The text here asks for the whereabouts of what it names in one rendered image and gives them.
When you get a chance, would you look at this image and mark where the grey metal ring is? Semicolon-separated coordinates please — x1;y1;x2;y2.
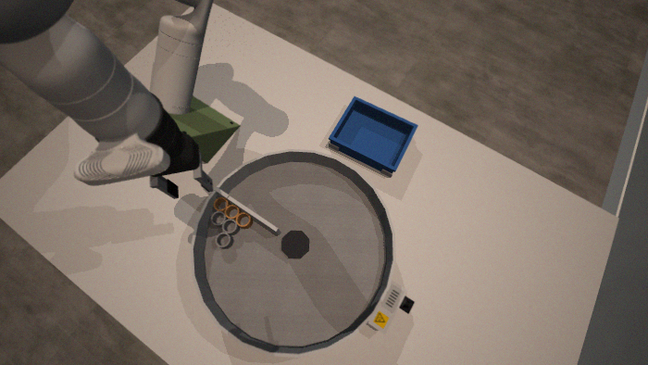
216;233;233;249
211;211;228;228
222;219;240;235

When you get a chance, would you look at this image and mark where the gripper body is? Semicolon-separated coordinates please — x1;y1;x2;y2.
72;73;200;186

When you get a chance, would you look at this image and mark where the blue rectangular tray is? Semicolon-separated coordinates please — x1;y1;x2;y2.
329;96;418;178

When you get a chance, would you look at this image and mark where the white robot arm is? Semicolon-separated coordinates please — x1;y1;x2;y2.
0;0;214;120

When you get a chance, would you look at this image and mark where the bronze bushing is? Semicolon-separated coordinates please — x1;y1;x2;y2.
236;212;253;229
225;205;242;221
214;197;231;212

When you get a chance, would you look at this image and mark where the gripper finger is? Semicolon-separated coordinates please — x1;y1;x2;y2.
150;176;179;199
193;149;213;192

